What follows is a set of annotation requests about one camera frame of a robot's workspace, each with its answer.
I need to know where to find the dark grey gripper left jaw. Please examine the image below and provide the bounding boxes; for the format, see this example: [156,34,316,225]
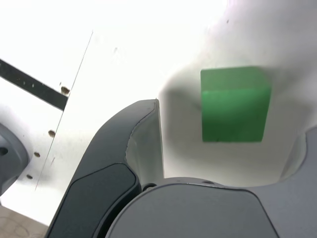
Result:
[46,98,165,238]

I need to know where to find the black tape strip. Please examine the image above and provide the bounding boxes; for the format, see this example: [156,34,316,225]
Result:
[0,59,69,112]

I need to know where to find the green cube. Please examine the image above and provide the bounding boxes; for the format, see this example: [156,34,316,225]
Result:
[200,65,272,143]

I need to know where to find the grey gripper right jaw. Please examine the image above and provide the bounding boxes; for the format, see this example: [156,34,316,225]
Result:
[105,127,317,238]

